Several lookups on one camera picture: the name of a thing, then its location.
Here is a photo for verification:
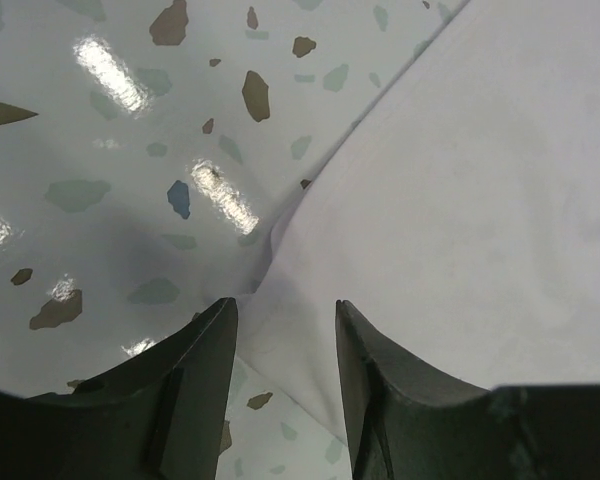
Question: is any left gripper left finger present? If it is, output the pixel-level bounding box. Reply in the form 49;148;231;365
0;298;238;479

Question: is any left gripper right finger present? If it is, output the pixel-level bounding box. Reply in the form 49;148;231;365
335;301;600;479

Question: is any white t shirt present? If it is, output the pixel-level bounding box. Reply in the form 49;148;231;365
238;1;600;437

